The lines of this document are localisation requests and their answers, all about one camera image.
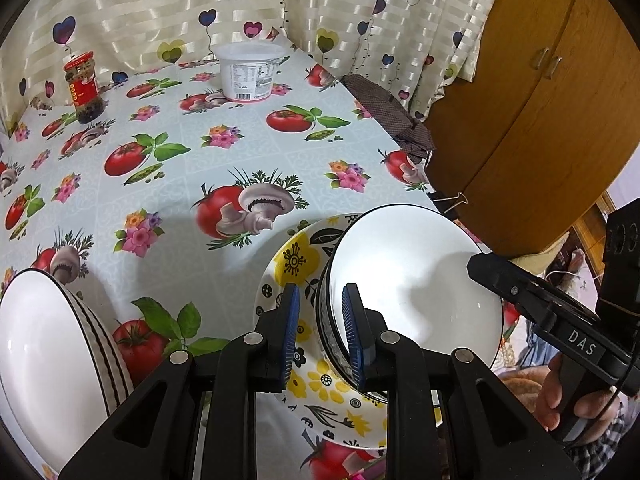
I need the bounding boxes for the vegetable print tablecloth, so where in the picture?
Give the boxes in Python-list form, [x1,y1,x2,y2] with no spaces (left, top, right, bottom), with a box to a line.
[0,45,501,480]

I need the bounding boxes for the white ribbed bowl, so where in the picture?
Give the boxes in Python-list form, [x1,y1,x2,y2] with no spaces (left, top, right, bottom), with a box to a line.
[314,255,366,401]
[325,203,505,405]

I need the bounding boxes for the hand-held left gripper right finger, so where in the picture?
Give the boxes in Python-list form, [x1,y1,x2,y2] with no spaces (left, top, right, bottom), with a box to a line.
[341,282,571,480]

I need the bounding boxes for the red label sauce jar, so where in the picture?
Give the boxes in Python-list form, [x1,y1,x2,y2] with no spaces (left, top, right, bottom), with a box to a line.
[62,51,107,125]

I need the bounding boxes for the brown dotted cloth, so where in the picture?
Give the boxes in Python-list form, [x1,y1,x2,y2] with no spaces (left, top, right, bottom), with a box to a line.
[341,74,433,163]

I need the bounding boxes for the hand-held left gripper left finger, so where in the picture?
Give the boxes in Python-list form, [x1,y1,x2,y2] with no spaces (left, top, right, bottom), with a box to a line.
[57,282,301,480]

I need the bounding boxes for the yellow black floral plate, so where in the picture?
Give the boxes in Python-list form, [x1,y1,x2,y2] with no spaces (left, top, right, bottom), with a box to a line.
[255,212,446,451]

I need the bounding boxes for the wooden cabinet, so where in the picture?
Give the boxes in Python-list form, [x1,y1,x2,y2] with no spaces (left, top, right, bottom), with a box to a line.
[425,0,640,258]

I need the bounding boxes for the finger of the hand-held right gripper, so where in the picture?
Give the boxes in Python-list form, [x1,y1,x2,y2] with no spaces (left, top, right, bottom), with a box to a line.
[522,272,601,325]
[467,251,558,332]

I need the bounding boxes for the white plastic tub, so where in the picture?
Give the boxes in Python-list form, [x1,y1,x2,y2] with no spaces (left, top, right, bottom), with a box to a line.
[209,42,286,103]

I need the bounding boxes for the white ribbed plate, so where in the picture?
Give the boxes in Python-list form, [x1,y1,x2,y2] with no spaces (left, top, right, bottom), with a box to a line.
[50,280,125,408]
[65,290,136,411]
[0,269,108,476]

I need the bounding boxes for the person's right hand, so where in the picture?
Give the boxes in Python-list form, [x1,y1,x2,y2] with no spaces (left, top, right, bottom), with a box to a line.
[535,355,623,433]

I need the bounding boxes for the binder clip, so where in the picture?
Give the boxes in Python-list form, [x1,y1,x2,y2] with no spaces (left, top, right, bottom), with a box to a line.
[432,192,471,216]

